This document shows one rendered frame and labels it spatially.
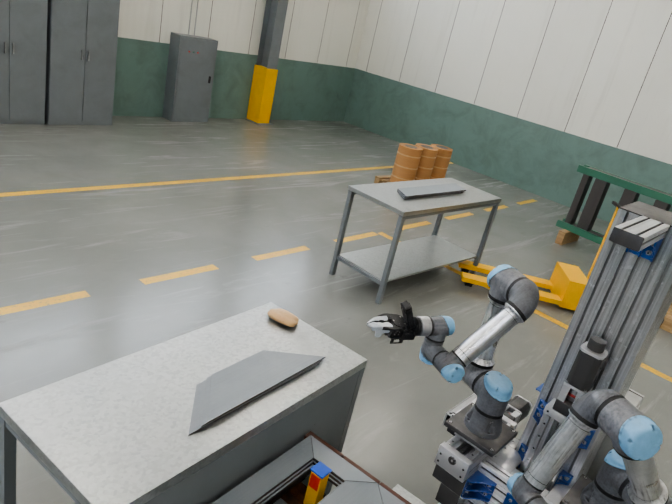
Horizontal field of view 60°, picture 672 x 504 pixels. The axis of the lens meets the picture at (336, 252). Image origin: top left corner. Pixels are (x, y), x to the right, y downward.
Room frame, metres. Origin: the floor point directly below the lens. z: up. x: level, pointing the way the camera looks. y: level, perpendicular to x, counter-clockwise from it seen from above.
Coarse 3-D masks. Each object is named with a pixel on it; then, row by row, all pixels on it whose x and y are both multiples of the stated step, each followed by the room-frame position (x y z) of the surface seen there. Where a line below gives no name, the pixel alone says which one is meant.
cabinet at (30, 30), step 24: (0, 0) 7.78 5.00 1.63; (24, 0) 8.01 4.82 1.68; (0, 24) 7.77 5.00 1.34; (24, 24) 8.01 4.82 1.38; (0, 48) 7.77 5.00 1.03; (24, 48) 8.01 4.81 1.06; (0, 72) 7.77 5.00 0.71; (24, 72) 8.02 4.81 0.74; (0, 96) 7.77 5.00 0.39; (24, 96) 8.02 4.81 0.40; (0, 120) 7.78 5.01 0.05; (24, 120) 8.02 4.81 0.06
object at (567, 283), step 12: (468, 264) 6.30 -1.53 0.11; (480, 264) 6.39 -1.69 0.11; (564, 264) 6.35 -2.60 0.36; (468, 276) 5.92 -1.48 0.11; (480, 276) 6.01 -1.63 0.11; (528, 276) 6.37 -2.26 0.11; (552, 276) 6.37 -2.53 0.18; (564, 276) 6.03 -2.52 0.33; (576, 276) 6.04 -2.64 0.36; (588, 276) 6.10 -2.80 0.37; (552, 288) 6.23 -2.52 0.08; (564, 288) 5.91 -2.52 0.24; (576, 288) 5.84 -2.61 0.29; (552, 300) 5.85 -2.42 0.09; (564, 300) 5.84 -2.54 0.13; (576, 300) 5.84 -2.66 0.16
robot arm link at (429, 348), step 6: (426, 336) 1.95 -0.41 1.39; (426, 342) 1.94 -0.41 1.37; (432, 342) 1.93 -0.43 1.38; (438, 342) 1.93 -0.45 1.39; (420, 348) 1.97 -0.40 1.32; (426, 348) 1.93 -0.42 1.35; (432, 348) 1.91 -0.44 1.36; (438, 348) 1.91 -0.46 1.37; (444, 348) 1.92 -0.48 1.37; (420, 354) 1.95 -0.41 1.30; (426, 354) 1.92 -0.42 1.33; (432, 354) 1.89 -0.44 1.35; (426, 360) 1.92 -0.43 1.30; (432, 360) 1.88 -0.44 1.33
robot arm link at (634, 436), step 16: (608, 400) 1.48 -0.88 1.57; (624, 400) 1.48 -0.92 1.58; (608, 416) 1.44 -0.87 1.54; (624, 416) 1.42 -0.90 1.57; (640, 416) 1.41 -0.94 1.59; (608, 432) 1.42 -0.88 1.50; (624, 432) 1.38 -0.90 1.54; (640, 432) 1.36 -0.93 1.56; (656, 432) 1.38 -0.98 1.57; (624, 448) 1.37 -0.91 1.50; (640, 448) 1.36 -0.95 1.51; (656, 448) 1.38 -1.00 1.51; (624, 464) 1.47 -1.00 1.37; (640, 464) 1.42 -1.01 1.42; (640, 480) 1.44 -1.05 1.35; (656, 480) 1.46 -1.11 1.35; (624, 496) 1.56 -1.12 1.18; (640, 496) 1.48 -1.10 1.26; (656, 496) 1.47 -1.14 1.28
